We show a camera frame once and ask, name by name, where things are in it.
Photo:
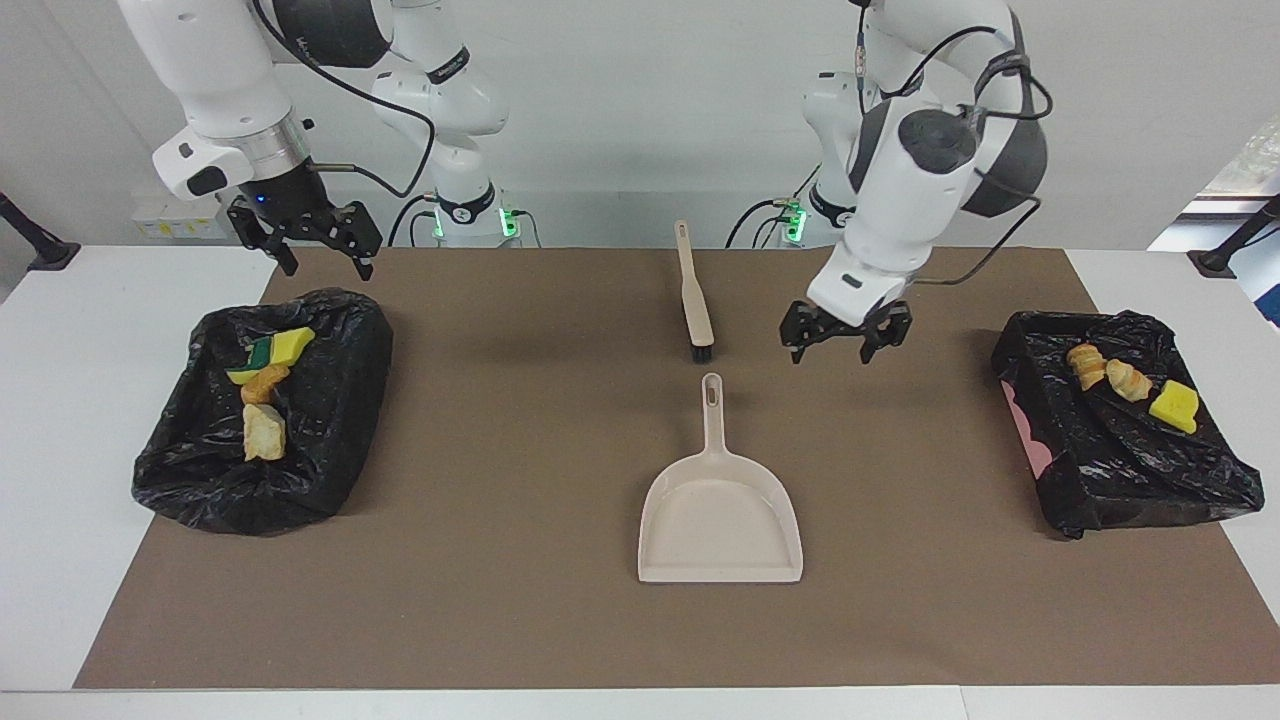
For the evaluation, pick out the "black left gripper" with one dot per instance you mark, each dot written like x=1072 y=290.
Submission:
x=850 y=332

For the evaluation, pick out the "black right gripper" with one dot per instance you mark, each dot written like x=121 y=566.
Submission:
x=285 y=200

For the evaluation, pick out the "green and yellow scrub sponge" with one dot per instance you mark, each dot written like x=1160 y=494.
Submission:
x=285 y=345

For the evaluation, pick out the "beige hand brush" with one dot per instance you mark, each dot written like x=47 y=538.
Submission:
x=692 y=290

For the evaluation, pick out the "yellow sponge piece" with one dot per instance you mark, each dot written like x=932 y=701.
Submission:
x=243 y=376
x=1174 y=405

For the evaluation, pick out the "brown sponge chunk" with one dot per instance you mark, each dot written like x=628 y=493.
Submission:
x=265 y=385

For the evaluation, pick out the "cream sponge chunk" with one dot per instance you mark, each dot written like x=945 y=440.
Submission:
x=263 y=432

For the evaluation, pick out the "beige plastic dustpan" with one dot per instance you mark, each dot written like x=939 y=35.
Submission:
x=720 y=530

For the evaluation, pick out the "beige sponge chunk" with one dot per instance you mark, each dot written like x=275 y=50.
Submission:
x=1130 y=381
x=1087 y=366

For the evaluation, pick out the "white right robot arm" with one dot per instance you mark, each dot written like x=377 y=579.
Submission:
x=220 y=70

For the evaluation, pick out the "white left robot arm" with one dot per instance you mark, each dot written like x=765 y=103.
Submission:
x=920 y=190

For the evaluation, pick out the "left black-lined bin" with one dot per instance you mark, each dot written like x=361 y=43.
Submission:
x=330 y=440

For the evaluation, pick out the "black-lined bin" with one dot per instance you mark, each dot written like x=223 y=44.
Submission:
x=330 y=440
x=1130 y=470

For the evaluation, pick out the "pink plastic bin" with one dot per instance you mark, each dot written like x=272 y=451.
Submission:
x=1030 y=440

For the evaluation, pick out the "right black-lined bin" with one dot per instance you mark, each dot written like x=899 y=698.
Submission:
x=1130 y=470

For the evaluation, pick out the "white cardboard box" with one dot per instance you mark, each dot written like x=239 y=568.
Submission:
x=185 y=215

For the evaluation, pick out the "brown table mat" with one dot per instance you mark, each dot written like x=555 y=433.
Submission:
x=500 y=600

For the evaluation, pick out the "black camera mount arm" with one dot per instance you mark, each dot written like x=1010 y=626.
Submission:
x=1235 y=245
x=40 y=245

